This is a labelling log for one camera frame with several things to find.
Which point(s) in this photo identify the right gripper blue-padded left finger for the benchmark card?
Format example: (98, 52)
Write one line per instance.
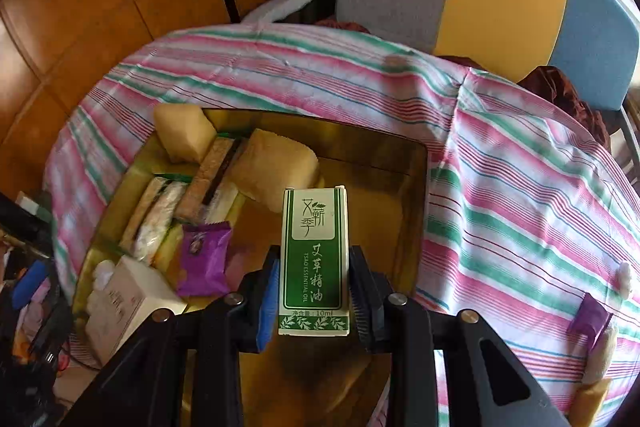
(268, 309)

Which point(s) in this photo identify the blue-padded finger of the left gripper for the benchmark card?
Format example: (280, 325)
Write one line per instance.
(28, 284)

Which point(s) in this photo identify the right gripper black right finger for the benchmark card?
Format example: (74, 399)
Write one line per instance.
(362, 301)

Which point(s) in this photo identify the green essential oil box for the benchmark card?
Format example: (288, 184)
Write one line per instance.
(313, 289)

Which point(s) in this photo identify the purple snack packet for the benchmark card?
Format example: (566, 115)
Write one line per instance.
(203, 260)
(590, 320)

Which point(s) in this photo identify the white ointment carton box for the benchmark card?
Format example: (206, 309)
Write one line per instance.
(133, 292)

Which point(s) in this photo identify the green-edged snack bar packet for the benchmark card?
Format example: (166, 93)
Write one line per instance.
(151, 219)

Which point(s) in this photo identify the yellow sponge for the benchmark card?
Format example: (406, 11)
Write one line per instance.
(587, 403)
(184, 131)
(271, 163)

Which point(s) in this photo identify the white plastic bag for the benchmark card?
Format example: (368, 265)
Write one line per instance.
(101, 275)
(624, 280)

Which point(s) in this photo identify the gold open box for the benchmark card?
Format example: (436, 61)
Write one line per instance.
(233, 301)

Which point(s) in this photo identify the striped pink green bedsheet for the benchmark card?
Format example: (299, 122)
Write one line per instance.
(526, 213)

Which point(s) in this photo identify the rolled beige sock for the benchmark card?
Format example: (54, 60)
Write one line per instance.
(601, 356)

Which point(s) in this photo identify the dark red blanket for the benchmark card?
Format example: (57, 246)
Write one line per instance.
(548, 82)

